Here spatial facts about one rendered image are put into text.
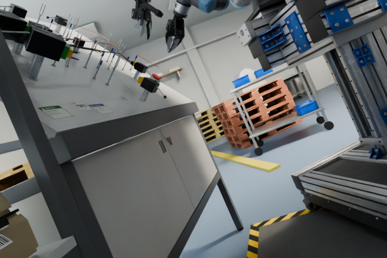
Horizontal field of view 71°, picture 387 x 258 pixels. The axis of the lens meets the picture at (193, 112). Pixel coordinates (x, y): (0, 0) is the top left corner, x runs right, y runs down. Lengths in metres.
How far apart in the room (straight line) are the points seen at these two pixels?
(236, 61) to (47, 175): 8.47
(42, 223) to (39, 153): 0.23
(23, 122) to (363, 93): 1.27
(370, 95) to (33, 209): 1.32
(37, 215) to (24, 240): 0.20
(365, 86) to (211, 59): 7.50
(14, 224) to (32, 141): 0.15
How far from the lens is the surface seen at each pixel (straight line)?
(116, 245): 0.78
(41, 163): 0.61
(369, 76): 1.43
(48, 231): 0.79
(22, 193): 0.80
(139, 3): 1.58
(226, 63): 8.78
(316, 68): 9.31
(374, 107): 1.42
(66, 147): 0.68
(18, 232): 0.60
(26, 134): 0.63
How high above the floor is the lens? 0.77
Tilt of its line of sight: 1 degrees up
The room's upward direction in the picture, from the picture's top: 24 degrees counter-clockwise
